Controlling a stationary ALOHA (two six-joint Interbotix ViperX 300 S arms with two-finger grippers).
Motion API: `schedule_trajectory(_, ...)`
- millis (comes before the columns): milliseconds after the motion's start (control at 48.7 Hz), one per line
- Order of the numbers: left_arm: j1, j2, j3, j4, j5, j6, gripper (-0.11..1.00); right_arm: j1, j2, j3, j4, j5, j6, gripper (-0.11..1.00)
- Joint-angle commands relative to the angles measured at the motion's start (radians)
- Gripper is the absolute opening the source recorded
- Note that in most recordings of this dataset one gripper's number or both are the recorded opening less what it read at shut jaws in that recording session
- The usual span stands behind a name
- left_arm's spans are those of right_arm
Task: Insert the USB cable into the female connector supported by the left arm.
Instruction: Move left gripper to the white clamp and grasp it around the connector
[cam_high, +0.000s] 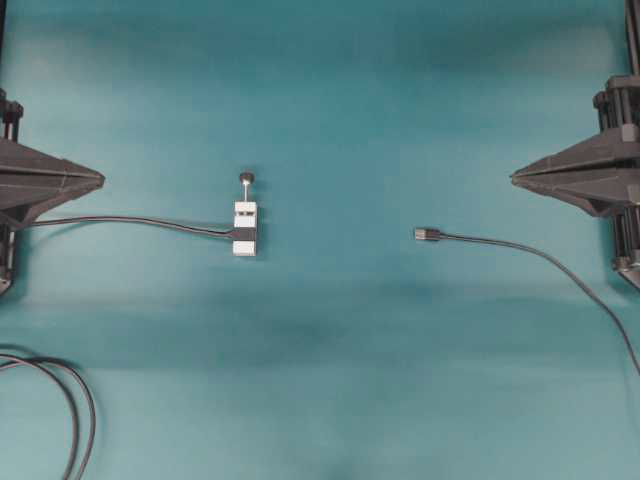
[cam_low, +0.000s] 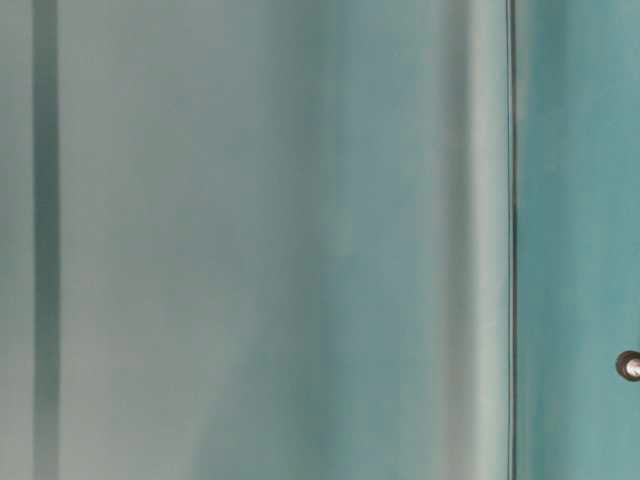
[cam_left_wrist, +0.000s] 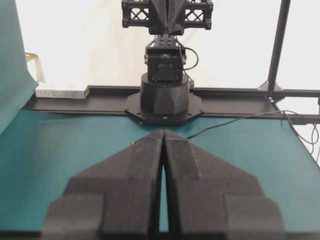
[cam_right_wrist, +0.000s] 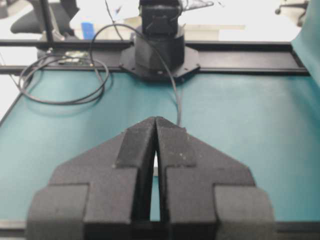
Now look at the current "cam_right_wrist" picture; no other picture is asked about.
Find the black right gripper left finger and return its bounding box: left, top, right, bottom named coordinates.
left=26, top=117, right=156, bottom=240

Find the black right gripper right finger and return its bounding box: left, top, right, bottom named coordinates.
left=155, top=117, right=275, bottom=240

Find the black USB cable with plug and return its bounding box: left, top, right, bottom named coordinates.
left=18, top=23, right=182, bottom=126

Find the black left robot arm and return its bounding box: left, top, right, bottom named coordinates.
left=119, top=0, right=200, bottom=82

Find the blue box in background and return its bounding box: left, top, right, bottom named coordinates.
left=81, top=21, right=96, bottom=40

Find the teal backdrop curtain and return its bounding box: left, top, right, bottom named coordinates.
left=291, top=0, right=320, bottom=95

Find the black office chair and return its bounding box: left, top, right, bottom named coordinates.
left=10, top=0, right=79, bottom=40

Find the black aluminium table frame rail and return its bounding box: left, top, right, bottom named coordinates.
left=0, top=39, right=310, bottom=76

